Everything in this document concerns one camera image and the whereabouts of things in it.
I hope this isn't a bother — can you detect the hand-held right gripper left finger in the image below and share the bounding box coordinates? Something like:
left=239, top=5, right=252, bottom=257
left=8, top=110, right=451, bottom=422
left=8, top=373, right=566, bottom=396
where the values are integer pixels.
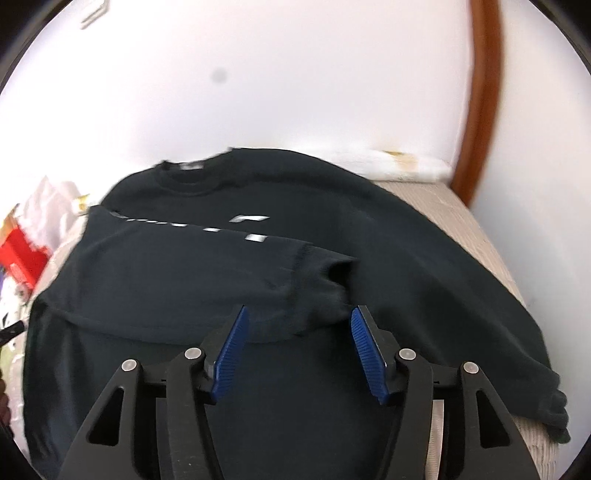
left=58, top=305, right=251, bottom=480

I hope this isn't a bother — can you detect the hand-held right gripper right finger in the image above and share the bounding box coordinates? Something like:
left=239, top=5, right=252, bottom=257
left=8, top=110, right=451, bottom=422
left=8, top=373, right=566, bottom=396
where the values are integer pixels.
left=350, top=305, right=541, bottom=480

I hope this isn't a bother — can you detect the black sweater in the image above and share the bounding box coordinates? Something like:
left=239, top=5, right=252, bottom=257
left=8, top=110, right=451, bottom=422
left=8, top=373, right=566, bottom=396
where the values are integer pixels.
left=21, top=147, right=573, bottom=480

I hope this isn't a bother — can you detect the striped bed mattress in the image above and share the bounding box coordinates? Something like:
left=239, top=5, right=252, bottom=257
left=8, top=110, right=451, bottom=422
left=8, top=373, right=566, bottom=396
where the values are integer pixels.
left=9, top=179, right=573, bottom=480

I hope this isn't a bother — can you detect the white sheet with yellow prints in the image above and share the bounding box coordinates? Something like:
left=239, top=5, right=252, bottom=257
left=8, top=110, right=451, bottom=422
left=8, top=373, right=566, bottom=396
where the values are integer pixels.
left=323, top=148, right=453, bottom=184

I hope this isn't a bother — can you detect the red paper bag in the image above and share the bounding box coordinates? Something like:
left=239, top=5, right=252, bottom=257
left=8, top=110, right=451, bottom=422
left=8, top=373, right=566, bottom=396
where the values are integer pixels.
left=0, top=217, right=51, bottom=287

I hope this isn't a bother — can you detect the white shopping bag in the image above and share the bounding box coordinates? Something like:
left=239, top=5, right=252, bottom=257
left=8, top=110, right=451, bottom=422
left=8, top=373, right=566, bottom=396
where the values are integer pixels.
left=14, top=175, right=93, bottom=250

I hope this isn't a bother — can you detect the brown wooden baseboard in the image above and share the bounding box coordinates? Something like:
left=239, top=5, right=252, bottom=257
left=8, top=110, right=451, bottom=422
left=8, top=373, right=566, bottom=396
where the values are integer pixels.
left=450, top=0, right=505, bottom=206

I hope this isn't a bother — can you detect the white wall switch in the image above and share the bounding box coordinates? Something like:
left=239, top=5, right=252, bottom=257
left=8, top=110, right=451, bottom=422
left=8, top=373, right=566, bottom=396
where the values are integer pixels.
left=79, top=0, right=112, bottom=29

